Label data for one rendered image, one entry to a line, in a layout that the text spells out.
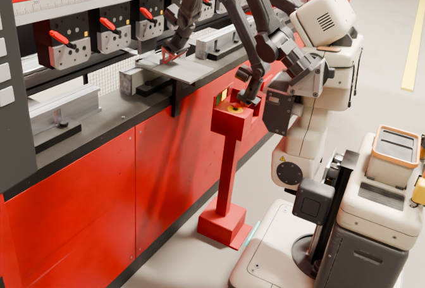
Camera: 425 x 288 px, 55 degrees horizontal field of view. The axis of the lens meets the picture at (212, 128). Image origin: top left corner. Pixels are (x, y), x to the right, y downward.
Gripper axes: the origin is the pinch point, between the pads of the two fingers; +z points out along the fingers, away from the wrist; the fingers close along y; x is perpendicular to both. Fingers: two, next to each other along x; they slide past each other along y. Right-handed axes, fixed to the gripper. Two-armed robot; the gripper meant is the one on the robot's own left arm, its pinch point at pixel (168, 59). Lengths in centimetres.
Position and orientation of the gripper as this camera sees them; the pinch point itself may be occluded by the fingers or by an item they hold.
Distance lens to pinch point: 170.3
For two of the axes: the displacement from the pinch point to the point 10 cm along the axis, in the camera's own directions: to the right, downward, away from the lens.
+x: 7.1, 6.9, -1.5
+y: -5.4, 3.9, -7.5
